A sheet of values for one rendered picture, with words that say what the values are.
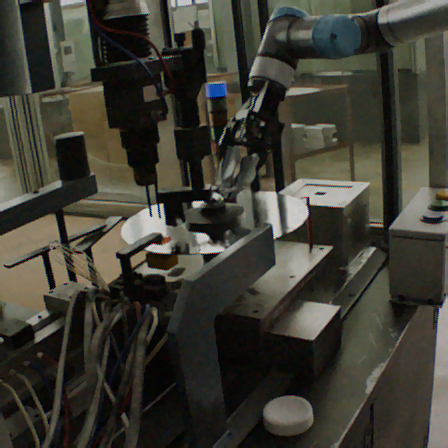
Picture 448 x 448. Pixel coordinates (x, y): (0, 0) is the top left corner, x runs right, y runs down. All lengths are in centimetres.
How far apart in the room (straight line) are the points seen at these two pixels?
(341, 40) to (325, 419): 58
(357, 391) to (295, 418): 12
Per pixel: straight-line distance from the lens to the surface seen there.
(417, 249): 107
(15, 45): 89
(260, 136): 100
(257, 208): 105
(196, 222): 98
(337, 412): 84
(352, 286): 117
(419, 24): 100
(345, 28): 97
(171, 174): 163
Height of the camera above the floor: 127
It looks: 19 degrees down
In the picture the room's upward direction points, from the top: 7 degrees counter-clockwise
